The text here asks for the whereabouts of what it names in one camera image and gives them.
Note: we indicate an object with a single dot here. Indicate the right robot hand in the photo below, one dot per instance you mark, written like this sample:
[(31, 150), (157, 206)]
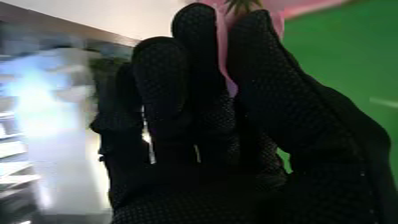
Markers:
[(196, 173)]

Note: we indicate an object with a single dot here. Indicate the pink flower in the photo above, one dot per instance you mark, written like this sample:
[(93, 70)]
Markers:
[(223, 50)]

